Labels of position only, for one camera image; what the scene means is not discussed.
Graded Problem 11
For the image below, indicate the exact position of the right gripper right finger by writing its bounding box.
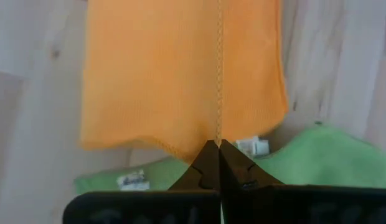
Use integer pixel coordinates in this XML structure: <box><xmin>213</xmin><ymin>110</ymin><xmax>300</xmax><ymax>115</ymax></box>
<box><xmin>219</xmin><ymin>139</ymin><xmax>386</xmax><ymax>224</ymax></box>

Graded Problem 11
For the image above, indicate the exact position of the green microfiber towel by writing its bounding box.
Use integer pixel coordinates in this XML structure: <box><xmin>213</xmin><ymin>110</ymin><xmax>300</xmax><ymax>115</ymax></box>
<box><xmin>73</xmin><ymin>123</ymin><xmax>386</xmax><ymax>195</ymax></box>

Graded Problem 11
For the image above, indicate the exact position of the orange microfiber towel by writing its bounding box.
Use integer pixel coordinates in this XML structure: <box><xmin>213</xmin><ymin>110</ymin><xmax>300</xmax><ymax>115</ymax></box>
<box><xmin>79</xmin><ymin>0</ymin><xmax>290</xmax><ymax>165</ymax></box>

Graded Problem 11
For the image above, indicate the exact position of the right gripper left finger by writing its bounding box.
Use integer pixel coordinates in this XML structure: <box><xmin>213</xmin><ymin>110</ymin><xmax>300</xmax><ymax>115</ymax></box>
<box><xmin>62</xmin><ymin>139</ymin><xmax>222</xmax><ymax>224</ymax></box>

